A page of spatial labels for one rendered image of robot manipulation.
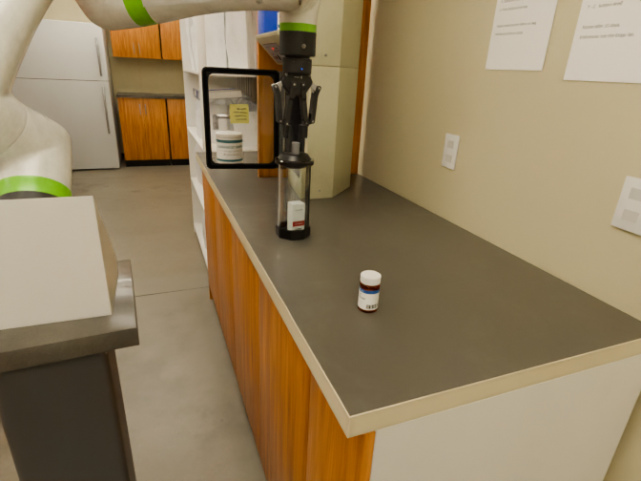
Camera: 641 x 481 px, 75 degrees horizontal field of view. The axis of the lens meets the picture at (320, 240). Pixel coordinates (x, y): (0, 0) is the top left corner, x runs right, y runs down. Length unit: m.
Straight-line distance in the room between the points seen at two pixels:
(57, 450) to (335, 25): 1.40
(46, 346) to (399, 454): 0.62
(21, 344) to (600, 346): 1.04
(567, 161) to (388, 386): 0.76
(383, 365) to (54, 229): 0.61
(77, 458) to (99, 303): 0.37
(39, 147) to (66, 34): 5.44
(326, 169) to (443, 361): 1.00
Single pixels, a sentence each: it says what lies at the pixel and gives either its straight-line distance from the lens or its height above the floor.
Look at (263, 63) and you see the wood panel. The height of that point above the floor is 1.41.
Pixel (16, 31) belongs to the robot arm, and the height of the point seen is 1.43.
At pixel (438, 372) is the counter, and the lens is 0.76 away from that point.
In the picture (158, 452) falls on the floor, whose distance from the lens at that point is 1.92.
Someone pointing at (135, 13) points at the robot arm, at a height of 1.49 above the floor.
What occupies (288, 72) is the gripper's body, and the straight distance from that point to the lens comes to 1.14.
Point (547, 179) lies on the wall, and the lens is 1.26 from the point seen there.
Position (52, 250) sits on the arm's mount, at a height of 1.08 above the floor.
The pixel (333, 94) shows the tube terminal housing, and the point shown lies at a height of 1.32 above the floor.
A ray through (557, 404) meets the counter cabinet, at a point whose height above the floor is 0.83.
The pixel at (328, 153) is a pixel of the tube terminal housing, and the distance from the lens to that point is 1.59.
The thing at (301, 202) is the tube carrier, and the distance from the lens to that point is 1.18.
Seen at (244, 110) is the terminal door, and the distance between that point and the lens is 1.82.
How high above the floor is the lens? 1.40
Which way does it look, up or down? 22 degrees down
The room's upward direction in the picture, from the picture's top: 3 degrees clockwise
